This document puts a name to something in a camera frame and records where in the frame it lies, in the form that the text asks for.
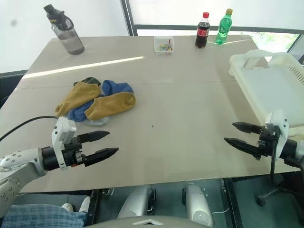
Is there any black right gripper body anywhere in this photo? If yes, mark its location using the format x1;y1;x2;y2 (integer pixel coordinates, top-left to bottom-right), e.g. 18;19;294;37
256;125;282;159

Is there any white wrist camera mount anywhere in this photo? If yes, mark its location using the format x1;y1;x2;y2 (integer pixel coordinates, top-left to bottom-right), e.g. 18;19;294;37
265;109;290;159
51;116;77;171

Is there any clear box with colourful clips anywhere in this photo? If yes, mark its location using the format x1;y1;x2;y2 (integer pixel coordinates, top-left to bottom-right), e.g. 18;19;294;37
153;36;175;55

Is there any green soda bottle yellow cap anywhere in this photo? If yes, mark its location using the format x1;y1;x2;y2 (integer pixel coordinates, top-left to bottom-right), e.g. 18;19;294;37
215;8;233;45

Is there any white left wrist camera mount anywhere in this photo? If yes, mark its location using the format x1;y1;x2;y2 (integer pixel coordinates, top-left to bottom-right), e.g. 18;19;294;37
51;116;77;171

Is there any grey robot chest cover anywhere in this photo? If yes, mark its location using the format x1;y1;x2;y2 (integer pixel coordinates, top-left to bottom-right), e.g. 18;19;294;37
85;215;214;228

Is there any cola bottle red cap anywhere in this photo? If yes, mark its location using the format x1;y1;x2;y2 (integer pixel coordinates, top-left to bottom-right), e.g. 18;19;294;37
195;11;211;49

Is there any black chair base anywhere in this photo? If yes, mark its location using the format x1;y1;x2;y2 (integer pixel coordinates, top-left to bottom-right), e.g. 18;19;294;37
256;173;304;207

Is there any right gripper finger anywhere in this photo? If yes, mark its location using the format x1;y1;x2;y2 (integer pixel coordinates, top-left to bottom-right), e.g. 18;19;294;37
232;122;263;135
224;137;260;160

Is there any dark green sock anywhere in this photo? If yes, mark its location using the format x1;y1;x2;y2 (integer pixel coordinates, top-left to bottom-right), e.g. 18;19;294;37
73;76;101;87

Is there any white plastic basket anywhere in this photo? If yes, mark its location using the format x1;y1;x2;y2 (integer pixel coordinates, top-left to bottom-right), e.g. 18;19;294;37
228;49;304;137

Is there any grey and blue cloth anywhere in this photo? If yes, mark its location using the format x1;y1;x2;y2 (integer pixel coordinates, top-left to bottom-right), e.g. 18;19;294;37
84;115;110;126

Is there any silver rounded robot housing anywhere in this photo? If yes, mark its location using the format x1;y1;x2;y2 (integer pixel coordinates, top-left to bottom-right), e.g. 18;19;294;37
117;185;156;219
182;182;214;228

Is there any black table leg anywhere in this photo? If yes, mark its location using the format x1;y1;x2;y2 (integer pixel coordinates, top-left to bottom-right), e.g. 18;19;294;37
88;190;100;224
224;178;243;228

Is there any thin white floor cable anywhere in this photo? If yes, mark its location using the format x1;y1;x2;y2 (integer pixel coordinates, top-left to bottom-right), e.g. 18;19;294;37
211;206;230;214

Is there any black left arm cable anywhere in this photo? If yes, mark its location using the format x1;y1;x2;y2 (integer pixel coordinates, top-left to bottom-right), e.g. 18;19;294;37
0;115;59;143

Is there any blue plaid cloth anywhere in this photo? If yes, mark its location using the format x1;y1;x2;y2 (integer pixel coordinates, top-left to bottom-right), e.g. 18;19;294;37
0;204;88;228

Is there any grey water bottle black lid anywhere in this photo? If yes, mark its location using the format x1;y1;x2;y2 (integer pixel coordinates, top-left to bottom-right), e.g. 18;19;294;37
43;4;85;56

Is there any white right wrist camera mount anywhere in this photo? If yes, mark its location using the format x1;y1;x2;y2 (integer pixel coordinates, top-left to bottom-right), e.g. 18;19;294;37
265;109;290;159

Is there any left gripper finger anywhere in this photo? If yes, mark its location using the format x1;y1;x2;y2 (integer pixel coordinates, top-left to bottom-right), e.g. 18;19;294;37
76;130;110;144
83;147;119;167

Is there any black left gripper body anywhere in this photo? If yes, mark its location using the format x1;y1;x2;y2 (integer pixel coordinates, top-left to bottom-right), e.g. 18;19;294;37
62;136;86;168

